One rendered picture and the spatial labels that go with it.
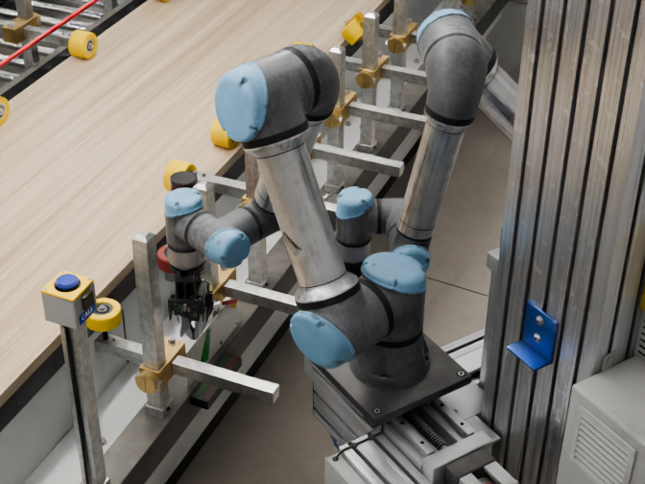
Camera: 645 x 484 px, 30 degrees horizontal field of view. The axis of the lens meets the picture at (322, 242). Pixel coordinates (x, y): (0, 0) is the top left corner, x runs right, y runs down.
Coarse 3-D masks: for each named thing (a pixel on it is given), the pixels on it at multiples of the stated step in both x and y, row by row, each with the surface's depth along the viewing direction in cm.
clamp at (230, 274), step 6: (228, 270) 279; (234, 270) 280; (222, 276) 277; (228, 276) 278; (234, 276) 281; (222, 282) 275; (216, 288) 273; (222, 288) 276; (216, 294) 273; (222, 294) 276; (222, 300) 277
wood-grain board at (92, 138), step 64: (192, 0) 399; (256, 0) 400; (320, 0) 400; (384, 0) 402; (64, 64) 359; (128, 64) 360; (192, 64) 360; (0, 128) 327; (64, 128) 328; (128, 128) 328; (192, 128) 328; (0, 192) 300; (64, 192) 301; (128, 192) 301; (0, 256) 278; (64, 256) 278; (128, 256) 278; (0, 320) 258; (0, 384) 241
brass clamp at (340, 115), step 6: (348, 96) 329; (354, 96) 330; (348, 102) 327; (336, 108) 324; (342, 108) 324; (336, 114) 322; (342, 114) 324; (330, 120) 324; (336, 120) 323; (342, 120) 324; (330, 126) 324
